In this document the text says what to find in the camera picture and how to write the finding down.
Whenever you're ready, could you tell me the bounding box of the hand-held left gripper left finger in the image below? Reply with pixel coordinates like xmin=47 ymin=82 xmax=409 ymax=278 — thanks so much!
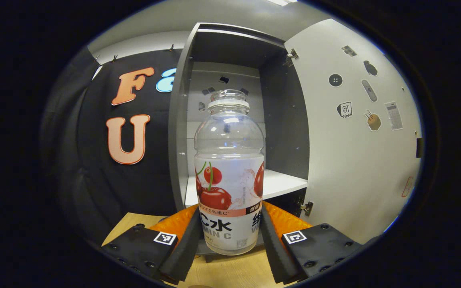
xmin=100 ymin=205 xmax=203 ymax=285

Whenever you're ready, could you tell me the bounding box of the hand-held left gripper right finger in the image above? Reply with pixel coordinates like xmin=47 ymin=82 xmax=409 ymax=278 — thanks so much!
xmin=261 ymin=201 xmax=362 ymax=284

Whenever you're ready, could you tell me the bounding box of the clear bottle with cherry label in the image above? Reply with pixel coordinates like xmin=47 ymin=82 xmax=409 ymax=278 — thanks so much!
xmin=194 ymin=89 xmax=265 ymax=256

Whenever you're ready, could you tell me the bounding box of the grey cabinet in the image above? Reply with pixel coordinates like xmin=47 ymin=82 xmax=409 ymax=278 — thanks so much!
xmin=168 ymin=23 xmax=310 ymax=262

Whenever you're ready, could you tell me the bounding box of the black backdrop cloth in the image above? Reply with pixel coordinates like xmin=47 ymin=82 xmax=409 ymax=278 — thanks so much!
xmin=40 ymin=46 xmax=183 ymax=244

